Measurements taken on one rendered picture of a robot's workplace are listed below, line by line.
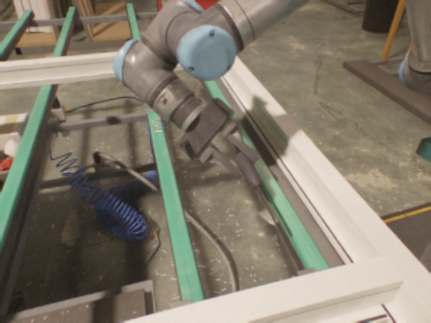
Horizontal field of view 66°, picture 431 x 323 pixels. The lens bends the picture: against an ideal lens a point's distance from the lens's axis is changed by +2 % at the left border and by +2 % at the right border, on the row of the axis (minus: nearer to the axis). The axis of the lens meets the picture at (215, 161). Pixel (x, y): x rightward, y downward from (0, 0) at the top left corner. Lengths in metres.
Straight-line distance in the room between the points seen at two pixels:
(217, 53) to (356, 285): 0.41
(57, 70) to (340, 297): 1.13
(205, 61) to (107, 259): 1.35
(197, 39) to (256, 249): 1.31
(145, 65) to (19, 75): 0.72
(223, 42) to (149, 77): 0.20
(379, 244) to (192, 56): 0.42
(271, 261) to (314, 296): 1.18
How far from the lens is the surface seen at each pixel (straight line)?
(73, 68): 1.32
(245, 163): 0.68
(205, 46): 0.56
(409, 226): 1.56
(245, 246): 1.72
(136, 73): 0.71
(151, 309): 0.92
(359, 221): 0.61
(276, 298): 0.49
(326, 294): 0.51
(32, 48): 4.57
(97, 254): 1.80
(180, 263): 0.60
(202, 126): 0.68
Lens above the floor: 1.36
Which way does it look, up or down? 38 degrees down
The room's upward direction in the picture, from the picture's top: 1 degrees counter-clockwise
